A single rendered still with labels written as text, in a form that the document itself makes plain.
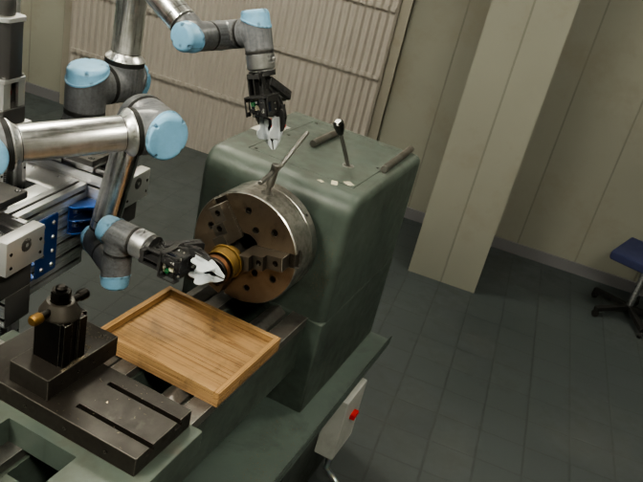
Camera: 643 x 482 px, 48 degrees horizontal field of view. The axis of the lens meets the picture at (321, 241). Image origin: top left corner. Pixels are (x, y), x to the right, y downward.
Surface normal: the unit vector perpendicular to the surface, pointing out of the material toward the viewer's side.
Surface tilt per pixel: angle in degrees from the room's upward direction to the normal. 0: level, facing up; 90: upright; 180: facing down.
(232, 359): 0
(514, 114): 90
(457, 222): 90
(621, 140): 90
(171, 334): 0
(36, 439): 90
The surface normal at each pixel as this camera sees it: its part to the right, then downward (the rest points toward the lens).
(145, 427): 0.22, -0.87
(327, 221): -0.43, 0.32
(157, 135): 0.67, 0.44
